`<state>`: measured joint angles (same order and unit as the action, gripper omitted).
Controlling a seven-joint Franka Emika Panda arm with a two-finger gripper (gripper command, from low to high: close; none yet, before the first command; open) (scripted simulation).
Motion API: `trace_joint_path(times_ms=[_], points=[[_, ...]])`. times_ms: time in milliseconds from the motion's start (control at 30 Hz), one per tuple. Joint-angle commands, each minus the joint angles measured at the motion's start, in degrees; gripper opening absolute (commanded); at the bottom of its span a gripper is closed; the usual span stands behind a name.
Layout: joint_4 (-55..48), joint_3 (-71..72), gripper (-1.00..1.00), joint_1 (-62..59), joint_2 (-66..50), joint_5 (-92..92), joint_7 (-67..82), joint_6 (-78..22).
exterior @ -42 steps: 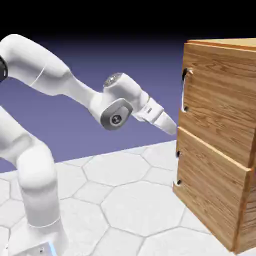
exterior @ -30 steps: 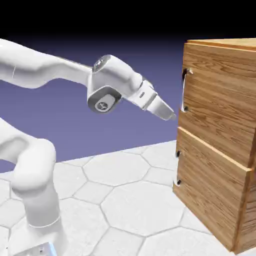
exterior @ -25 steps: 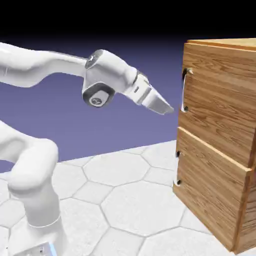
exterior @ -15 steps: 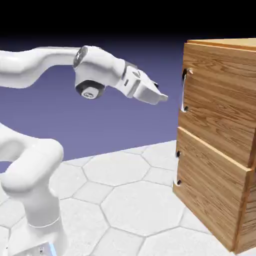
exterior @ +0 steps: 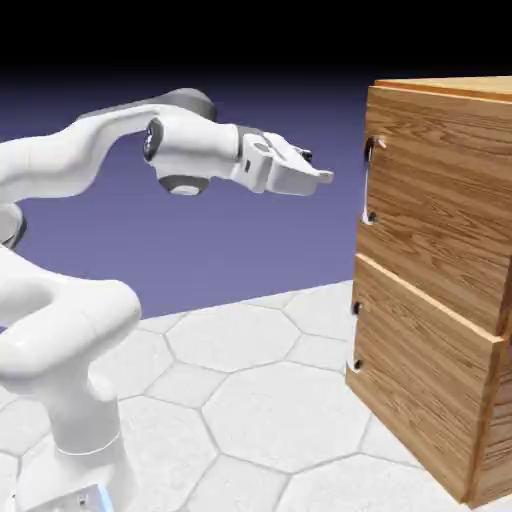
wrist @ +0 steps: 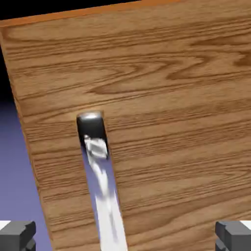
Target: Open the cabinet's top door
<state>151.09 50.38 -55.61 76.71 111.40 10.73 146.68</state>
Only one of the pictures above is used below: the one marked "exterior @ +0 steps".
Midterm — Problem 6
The large light wood door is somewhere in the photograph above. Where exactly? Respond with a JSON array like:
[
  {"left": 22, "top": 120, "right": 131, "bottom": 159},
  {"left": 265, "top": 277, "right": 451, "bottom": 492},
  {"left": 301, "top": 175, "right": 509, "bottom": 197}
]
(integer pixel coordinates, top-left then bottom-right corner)
[{"left": 355, "top": 84, "right": 512, "bottom": 336}]

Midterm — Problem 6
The small light wood door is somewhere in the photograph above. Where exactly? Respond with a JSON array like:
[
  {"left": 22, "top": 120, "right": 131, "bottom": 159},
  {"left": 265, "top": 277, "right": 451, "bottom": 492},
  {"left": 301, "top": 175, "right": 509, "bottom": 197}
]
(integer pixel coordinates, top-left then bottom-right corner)
[{"left": 345, "top": 252, "right": 506, "bottom": 504}]

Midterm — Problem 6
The light wood cabinet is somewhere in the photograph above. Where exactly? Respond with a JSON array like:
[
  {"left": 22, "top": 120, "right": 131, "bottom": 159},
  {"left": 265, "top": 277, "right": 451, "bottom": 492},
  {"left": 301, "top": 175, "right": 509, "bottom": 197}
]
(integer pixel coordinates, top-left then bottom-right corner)
[{"left": 345, "top": 74, "right": 512, "bottom": 509}]

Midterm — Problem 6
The long curved metal handle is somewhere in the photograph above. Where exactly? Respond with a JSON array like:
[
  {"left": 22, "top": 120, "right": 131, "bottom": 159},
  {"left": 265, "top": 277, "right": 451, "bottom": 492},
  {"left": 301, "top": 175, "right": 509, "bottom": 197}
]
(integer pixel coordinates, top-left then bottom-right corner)
[{"left": 361, "top": 134, "right": 388, "bottom": 226}]

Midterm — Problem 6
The short curved metal handle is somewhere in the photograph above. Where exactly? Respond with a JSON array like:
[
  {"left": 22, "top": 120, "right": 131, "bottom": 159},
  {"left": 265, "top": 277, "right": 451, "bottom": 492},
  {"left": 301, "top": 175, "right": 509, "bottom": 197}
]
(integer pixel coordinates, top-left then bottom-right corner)
[{"left": 348, "top": 301, "right": 364, "bottom": 373}]

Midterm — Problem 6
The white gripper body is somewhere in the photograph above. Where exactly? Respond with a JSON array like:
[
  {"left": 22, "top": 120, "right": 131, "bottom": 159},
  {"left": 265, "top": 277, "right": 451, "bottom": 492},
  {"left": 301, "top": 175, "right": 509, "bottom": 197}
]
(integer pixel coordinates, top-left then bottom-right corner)
[{"left": 263, "top": 132, "right": 321, "bottom": 198}]

